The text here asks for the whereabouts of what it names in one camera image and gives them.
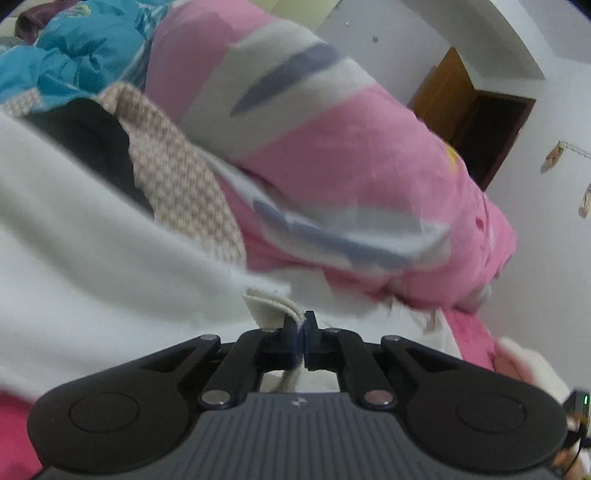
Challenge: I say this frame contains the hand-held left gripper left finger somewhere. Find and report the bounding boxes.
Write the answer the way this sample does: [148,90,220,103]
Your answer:
[139,318,303,411]

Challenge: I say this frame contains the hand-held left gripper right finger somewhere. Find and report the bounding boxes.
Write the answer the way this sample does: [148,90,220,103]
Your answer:
[304,311,462,409]

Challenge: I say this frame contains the white sweatshirt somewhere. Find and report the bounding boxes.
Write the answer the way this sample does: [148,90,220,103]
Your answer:
[0,111,462,407]

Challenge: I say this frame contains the pink flower print blanket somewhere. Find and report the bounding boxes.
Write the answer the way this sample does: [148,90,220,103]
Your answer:
[0,307,509,480]

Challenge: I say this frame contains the pink floral quilt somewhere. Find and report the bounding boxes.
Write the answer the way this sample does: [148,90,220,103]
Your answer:
[145,0,518,315]

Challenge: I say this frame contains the beige houndstooth cloth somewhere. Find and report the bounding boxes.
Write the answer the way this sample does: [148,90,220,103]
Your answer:
[0,85,247,268]

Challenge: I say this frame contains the brown wooden door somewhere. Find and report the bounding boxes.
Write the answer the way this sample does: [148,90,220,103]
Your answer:
[409,46,536,192]

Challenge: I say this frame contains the black cloth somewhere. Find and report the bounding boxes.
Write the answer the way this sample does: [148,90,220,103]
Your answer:
[23,99,153,213]

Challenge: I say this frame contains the pale yellow wardrobe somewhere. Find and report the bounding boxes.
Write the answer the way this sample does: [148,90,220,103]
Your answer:
[270,0,324,31]

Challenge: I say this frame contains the teal cloth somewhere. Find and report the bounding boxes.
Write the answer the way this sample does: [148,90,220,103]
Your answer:
[0,0,171,109]

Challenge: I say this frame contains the dark maroon cloth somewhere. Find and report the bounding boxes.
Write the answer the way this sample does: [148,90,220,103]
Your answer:
[16,0,77,44]

